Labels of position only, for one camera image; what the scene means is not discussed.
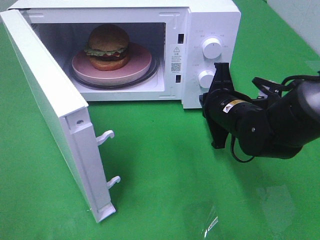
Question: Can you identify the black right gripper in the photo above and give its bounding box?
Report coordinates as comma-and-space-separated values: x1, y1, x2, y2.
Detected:
199, 62, 252, 149

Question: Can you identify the white microwave knob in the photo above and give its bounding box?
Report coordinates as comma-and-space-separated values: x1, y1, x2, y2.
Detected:
198, 70, 215, 89
201, 37, 222, 59

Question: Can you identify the pink plate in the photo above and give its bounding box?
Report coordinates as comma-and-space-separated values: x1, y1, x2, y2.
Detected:
71, 42, 152, 87

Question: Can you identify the burger with lettuce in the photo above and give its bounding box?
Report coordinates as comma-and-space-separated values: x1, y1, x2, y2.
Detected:
84, 24, 130, 71

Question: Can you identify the white microwave door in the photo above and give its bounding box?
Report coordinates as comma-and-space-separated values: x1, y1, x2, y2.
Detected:
0, 9, 121, 222

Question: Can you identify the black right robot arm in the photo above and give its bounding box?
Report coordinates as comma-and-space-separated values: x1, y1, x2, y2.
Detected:
199, 62, 320, 159

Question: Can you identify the white warning label sticker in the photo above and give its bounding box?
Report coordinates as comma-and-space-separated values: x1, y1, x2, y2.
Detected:
169, 44, 183, 74

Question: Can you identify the glass microwave turntable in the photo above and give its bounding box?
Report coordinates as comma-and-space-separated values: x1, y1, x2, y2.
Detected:
70, 58, 160, 91

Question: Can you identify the clear tape patch far right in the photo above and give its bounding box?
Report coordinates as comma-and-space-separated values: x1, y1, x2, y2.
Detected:
256, 184, 296, 235

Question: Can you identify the clear tape patch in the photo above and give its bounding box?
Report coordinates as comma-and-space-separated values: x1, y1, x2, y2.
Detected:
256, 184, 296, 235
182, 199, 220, 238

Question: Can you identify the white microwave oven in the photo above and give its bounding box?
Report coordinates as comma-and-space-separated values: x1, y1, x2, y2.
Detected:
6, 0, 241, 109

